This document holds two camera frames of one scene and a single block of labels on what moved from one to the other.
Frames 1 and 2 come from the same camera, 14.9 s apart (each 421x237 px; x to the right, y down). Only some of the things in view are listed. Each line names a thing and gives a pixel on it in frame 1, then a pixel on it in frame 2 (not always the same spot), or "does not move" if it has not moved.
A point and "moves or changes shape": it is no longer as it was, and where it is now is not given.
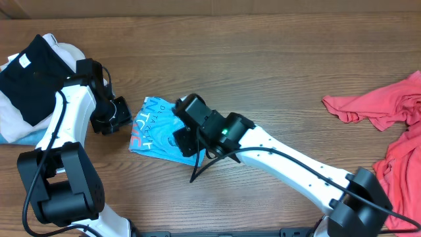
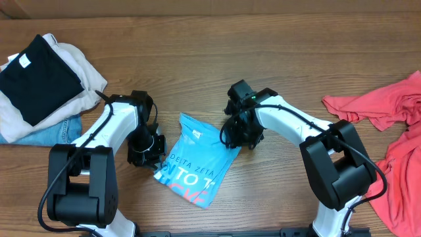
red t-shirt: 399,170 does not move
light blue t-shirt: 152,129 moves or changes shape
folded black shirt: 33,79 does not move
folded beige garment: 13,125 does not move
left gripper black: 125,117 to 154,158
